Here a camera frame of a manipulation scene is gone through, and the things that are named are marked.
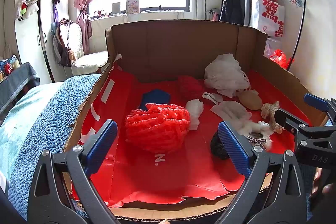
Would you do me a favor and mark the picture card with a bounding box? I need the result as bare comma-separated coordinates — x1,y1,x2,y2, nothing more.
126,0,139,14

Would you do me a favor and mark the light teal bedsheet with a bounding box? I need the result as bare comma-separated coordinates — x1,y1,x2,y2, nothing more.
0,82,63,182

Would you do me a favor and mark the white gauze cloth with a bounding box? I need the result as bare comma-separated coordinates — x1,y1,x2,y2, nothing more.
210,101,252,125

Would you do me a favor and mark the dark red knitted ball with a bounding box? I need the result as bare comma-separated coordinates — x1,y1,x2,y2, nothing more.
177,75,223,105

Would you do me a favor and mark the black round scrubber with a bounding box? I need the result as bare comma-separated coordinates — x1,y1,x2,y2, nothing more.
210,131,231,161

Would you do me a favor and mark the beige crochet toy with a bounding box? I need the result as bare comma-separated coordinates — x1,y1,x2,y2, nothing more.
260,101,285,134

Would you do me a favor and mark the blue knitted blanket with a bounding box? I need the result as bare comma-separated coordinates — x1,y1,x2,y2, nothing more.
8,74,101,220

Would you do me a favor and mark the small white plush rabbit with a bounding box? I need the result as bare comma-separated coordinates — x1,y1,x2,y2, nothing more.
238,120,273,151

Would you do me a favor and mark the beige round sponge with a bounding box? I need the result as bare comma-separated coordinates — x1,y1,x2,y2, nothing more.
238,90,263,111

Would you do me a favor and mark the dark blue table cover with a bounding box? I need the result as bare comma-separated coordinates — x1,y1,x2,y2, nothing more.
0,63,40,114

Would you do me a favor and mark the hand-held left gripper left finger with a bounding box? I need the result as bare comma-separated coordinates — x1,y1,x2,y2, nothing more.
28,119,118,224

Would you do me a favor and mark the blue fuzzy cloth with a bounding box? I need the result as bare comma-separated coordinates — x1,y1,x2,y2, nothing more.
139,89,171,111

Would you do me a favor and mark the purple lanyard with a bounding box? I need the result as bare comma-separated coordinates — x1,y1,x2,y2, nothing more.
51,0,61,28

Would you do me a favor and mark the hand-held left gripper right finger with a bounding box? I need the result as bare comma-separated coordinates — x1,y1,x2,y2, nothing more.
217,121,307,224

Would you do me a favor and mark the black clothes rack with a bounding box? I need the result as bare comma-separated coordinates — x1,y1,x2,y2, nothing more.
223,0,307,71

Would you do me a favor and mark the brown shoulder bag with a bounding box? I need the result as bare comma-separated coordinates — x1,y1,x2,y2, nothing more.
59,19,78,67

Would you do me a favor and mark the white covered chair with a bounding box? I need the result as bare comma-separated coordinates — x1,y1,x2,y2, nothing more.
56,19,109,75

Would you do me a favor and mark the red plastic bag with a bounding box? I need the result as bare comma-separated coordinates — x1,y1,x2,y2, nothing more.
270,49,294,69

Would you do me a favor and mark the person's right hand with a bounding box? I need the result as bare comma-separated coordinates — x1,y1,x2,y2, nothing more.
314,168,336,195

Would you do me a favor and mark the white wardrobe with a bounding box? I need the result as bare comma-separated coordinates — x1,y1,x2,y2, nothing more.
4,0,70,83

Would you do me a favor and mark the brown cardboard box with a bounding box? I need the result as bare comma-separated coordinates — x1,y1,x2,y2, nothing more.
63,19,328,223

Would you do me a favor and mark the hanging plush toy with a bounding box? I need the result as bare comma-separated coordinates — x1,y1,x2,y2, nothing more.
16,0,41,21

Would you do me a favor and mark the white bath pouf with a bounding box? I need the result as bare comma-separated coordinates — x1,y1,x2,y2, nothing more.
204,54,251,98

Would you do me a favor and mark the cluster of bottles and jars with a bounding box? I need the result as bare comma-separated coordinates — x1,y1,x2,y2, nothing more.
0,54,20,83

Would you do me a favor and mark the white paper bag red print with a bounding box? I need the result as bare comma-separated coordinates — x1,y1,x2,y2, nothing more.
249,0,285,38

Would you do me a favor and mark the clear zip bag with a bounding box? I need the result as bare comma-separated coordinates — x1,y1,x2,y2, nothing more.
265,36,281,56

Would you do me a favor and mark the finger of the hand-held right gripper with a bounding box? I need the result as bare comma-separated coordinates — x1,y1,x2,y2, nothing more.
274,108,313,140
304,93,336,130

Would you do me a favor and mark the dark hanging jacket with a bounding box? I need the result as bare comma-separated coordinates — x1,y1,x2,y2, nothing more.
219,0,247,25

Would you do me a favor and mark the red foam net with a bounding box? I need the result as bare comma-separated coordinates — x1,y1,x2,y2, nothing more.
125,103,191,153

